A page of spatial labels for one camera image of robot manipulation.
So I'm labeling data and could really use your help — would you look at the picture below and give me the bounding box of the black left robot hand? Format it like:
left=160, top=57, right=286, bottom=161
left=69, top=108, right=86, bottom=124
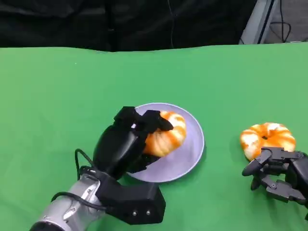
left=92, top=106, right=174, bottom=180

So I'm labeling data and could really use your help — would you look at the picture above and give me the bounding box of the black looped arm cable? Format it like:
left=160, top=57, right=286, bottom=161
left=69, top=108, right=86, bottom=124
left=74, top=148, right=97, bottom=181

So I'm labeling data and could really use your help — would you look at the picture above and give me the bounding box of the black cable on floor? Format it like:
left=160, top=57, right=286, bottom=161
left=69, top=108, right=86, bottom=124
left=269, top=21, right=293, bottom=44

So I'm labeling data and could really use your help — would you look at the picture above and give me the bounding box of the black fabric barrier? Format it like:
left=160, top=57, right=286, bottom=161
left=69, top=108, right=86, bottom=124
left=0, top=0, right=258, bottom=52

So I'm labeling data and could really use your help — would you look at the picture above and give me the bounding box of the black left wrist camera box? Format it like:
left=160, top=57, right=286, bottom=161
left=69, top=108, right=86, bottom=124
left=95, top=172, right=167, bottom=226

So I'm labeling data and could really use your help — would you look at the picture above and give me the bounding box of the lilac plate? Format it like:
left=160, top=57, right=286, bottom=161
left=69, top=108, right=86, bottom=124
left=125, top=103, right=205, bottom=183

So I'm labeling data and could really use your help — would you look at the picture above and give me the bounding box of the thin black hanging cable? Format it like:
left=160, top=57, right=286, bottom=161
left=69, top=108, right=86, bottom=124
left=167, top=0, right=176, bottom=49

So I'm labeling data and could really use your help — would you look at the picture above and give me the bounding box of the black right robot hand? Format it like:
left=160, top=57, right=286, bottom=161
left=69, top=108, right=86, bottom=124
left=242, top=146, right=308, bottom=207

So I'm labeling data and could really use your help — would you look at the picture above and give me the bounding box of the green table cloth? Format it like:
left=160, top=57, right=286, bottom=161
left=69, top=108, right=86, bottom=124
left=0, top=42, right=308, bottom=231

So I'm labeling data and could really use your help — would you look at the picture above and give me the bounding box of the grey metal frame post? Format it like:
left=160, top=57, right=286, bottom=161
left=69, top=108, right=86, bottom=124
left=238, top=0, right=282, bottom=45

